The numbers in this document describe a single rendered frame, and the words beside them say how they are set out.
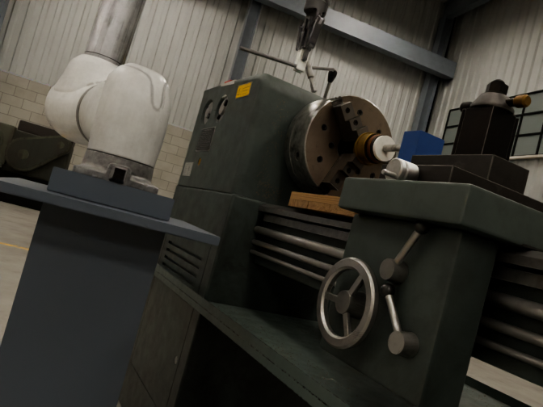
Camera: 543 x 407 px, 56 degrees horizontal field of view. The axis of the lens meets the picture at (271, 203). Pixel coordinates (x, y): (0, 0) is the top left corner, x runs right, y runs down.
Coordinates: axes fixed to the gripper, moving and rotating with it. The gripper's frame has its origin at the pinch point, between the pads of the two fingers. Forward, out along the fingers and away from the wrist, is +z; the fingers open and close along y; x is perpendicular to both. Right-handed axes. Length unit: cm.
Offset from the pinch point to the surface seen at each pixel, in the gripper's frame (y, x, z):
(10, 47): -1019, -134, -159
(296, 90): 7.0, -2.4, 11.9
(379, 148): 39.0, 10.0, 27.5
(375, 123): 23.4, 17.9, 16.6
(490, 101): 80, 1, 22
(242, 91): -7.5, -14.1, 14.8
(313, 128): 23.4, -2.2, 25.2
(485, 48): -709, 792, -476
